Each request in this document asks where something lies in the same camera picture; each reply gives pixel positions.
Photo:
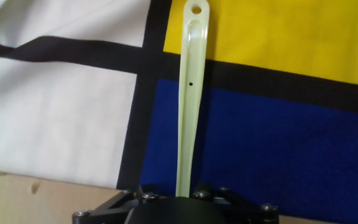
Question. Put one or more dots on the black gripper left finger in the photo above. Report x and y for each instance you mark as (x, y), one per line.
(117, 207)

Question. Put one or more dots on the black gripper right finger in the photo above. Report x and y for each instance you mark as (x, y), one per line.
(247, 207)

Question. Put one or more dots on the pale green plastic flyswatter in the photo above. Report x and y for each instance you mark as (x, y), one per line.
(194, 93)

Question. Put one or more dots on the brown cardboard sheet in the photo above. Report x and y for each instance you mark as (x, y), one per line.
(42, 202)

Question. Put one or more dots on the colour block tablecloth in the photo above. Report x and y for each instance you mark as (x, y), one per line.
(275, 124)

